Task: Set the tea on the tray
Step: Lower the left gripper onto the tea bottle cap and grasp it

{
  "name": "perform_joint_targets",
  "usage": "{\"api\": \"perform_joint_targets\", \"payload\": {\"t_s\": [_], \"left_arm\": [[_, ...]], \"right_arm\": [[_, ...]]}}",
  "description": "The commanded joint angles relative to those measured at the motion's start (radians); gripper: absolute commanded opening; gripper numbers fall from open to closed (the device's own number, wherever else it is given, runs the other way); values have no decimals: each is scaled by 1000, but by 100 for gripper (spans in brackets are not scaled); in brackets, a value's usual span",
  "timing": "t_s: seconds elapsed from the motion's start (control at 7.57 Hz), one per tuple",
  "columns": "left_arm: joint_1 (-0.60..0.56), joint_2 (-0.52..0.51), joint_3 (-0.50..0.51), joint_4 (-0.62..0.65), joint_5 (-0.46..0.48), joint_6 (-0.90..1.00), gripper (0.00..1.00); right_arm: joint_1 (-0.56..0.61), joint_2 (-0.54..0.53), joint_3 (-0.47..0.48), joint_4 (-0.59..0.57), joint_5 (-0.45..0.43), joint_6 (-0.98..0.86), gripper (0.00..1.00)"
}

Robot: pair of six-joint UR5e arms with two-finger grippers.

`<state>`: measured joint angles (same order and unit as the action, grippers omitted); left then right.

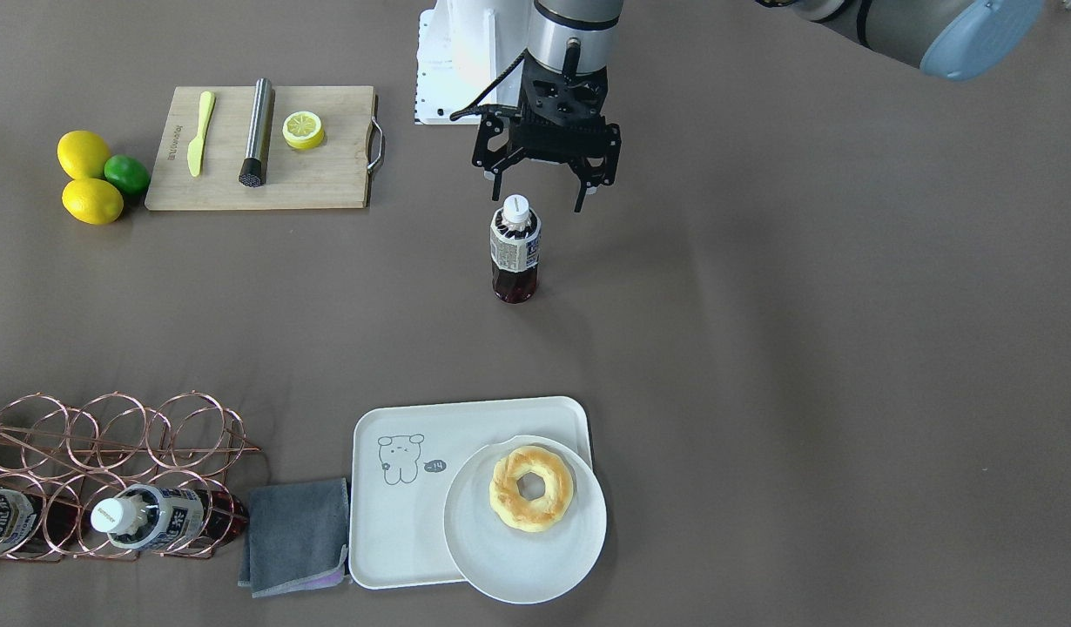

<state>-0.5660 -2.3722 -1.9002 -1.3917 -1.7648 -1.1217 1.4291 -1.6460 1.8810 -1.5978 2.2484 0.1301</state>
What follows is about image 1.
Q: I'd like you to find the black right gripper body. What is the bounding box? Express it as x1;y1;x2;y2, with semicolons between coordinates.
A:
472;66;622;171

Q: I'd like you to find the tea bottle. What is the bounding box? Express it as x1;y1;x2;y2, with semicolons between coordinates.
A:
491;194;542;303
0;489;79;556
90;484;248;552

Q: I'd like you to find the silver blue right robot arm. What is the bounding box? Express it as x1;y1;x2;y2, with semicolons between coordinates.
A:
449;1;623;212

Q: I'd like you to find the white robot base pillar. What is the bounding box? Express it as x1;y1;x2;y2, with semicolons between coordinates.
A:
414;1;532;125

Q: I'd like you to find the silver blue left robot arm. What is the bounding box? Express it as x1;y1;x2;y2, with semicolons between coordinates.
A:
761;1;1042;83

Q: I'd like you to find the white rabbit tray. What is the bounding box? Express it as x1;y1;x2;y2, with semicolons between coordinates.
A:
348;395;592;589

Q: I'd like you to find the half lemon slice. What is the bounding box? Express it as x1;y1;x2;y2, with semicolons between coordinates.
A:
281;111;326;151

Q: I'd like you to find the wooden cutting board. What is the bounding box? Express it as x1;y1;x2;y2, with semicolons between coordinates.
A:
145;84;383;212

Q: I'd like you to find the steel muddler rod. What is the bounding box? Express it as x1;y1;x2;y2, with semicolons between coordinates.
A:
238;77;274;189

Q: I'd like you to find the yellow plastic knife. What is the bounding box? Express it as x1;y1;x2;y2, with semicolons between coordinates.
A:
186;91;217;178

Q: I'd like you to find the glazed donut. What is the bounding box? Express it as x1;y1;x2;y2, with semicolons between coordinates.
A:
488;445;576;533

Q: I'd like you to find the white round plate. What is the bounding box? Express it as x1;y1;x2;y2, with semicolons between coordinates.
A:
441;435;607;604

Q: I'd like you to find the green lime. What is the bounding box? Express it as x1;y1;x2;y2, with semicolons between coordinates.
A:
103;154;151;196

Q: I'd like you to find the yellow lemon lower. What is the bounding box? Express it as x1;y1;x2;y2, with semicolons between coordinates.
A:
61;179;125;225

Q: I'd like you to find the yellow lemon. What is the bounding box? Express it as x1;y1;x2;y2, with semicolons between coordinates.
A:
61;179;125;225
57;130;112;179

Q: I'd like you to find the yellow lemon upper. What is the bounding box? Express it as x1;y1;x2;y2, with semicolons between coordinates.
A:
57;130;112;179

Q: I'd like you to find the grey folded cloth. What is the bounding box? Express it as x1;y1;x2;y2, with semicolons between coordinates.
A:
237;477;349;598

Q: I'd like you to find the copper wire bottle rack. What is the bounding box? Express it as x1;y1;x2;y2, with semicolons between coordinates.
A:
0;390;259;563

